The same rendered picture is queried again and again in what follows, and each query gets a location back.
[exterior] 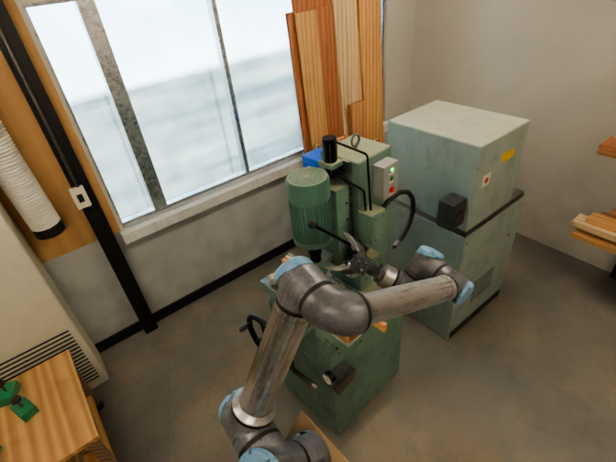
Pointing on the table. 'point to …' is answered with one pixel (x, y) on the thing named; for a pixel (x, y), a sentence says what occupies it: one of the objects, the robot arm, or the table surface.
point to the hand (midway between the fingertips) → (333, 248)
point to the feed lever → (325, 232)
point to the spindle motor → (310, 206)
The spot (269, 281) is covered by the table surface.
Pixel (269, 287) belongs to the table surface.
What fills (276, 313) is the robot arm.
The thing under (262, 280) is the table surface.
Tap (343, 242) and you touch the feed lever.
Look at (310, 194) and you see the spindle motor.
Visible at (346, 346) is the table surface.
